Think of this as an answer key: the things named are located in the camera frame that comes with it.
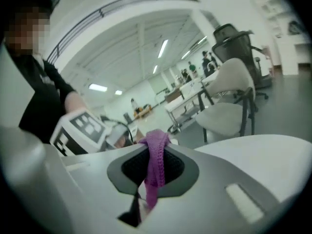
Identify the person's left forearm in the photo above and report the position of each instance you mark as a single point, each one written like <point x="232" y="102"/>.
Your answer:
<point x="75" y="102"/>

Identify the rectangular ceiling light panel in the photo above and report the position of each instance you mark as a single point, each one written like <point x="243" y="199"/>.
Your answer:
<point x="98" y="87"/>
<point x="118" y="92"/>

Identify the purple cloth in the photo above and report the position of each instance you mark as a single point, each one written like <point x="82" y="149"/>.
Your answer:
<point x="156" y="160"/>

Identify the black metal railing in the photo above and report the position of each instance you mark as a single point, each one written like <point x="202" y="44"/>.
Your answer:
<point x="97" y="16"/>

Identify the brown wooden desk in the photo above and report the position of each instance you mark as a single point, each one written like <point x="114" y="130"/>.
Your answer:
<point x="174" y="95"/>

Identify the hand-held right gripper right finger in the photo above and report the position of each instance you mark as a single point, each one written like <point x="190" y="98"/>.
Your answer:
<point x="207" y="203"/>

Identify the person's head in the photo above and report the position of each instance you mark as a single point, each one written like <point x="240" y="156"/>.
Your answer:
<point x="24" y="33"/>

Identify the person's black shirt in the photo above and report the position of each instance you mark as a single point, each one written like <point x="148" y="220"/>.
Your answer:
<point x="44" y="94"/>

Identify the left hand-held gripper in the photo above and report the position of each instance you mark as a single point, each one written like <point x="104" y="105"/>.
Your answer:
<point x="83" y="128"/>

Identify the long white table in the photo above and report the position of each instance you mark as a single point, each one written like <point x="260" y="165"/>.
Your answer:
<point x="185" y="99"/>

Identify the black mesh office chair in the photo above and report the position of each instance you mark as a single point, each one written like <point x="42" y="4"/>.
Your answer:
<point x="241" y="47"/>

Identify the long ceiling light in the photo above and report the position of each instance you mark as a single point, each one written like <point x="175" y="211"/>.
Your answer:
<point x="162" y="49"/>

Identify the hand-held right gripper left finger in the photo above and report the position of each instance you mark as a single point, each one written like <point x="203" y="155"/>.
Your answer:
<point x="80" y="191"/>

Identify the white upholstered chair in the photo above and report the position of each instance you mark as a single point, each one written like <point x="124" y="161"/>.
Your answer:
<point x="229" y="111"/>

